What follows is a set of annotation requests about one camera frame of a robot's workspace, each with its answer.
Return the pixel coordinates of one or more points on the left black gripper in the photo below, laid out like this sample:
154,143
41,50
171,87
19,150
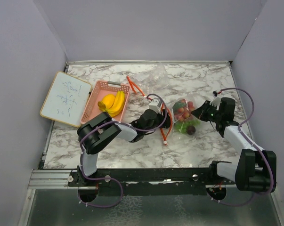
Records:
161,118

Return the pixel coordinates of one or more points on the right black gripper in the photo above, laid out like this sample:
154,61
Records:
200,112

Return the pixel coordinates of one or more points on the red fake berry bunch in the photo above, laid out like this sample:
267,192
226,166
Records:
182,110

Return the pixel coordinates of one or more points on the zip bag with berries grapes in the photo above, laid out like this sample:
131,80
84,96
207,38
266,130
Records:
171,130

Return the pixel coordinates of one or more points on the green fake grape bunch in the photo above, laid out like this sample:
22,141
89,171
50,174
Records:
181,126

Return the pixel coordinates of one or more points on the zip bag with yellow fruit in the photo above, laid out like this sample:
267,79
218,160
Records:
150,81

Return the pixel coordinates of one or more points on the yellow fake banana bunch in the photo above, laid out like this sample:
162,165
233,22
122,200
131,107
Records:
118,104

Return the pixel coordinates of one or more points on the pink plastic basket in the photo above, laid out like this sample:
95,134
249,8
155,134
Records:
100,90

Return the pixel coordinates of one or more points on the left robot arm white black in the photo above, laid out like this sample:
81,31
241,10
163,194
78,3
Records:
96,134

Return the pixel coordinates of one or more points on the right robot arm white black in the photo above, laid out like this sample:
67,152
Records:
256,168

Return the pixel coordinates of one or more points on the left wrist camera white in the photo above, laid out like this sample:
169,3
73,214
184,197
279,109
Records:
155,105

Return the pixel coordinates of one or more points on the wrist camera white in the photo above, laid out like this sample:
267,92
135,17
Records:
217,98
155,105

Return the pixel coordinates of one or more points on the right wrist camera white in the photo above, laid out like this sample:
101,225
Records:
217,98

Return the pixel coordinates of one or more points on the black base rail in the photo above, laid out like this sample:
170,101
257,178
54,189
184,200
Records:
147,182

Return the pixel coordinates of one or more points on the small whiteboard wooden frame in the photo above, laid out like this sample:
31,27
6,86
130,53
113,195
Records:
66,99

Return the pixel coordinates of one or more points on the aluminium frame rail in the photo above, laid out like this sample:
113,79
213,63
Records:
49,179

